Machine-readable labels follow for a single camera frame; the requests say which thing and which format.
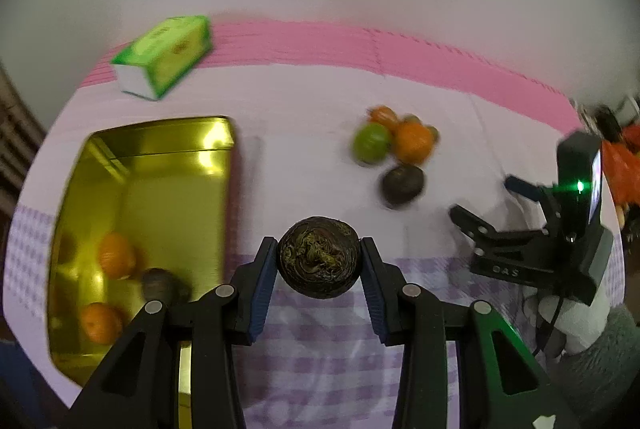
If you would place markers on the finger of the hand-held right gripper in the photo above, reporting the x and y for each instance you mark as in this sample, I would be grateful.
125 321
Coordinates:
470 223
522 188

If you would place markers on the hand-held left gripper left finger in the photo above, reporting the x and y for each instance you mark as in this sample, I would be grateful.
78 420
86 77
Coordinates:
262 289

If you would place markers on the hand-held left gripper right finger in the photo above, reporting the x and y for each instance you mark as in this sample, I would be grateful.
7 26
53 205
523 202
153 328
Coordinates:
377 294

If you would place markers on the dark mangosteen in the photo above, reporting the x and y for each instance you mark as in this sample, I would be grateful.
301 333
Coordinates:
160 284
317 256

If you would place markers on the dark oval avocado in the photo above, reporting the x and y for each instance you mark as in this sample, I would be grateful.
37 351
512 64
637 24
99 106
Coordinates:
402 185

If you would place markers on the large orange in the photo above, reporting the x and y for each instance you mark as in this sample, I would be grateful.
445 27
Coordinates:
414 141

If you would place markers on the green lime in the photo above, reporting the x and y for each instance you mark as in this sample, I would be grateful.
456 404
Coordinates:
371 142

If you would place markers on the orange-red tomato with stem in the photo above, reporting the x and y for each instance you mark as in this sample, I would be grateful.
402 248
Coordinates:
384 115

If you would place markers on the small orange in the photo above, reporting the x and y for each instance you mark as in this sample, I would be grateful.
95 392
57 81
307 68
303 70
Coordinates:
117 254
100 321

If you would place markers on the maroon and gold tin box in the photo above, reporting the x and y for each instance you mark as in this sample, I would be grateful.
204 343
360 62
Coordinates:
150 189

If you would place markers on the grey fleece sleeved forearm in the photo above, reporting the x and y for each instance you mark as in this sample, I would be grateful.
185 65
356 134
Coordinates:
600 384

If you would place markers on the person's right hand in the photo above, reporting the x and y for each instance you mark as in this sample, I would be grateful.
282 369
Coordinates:
580 324

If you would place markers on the orange plastic bag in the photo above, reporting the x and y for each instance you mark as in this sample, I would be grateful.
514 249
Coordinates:
620 169

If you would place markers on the pink foam mat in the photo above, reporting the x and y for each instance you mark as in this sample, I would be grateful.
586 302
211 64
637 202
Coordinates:
310 44

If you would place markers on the green tissue pack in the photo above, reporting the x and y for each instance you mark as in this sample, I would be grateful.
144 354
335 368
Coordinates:
165 56

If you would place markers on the dark blue cloth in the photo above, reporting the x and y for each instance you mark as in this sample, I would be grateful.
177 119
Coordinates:
25 384

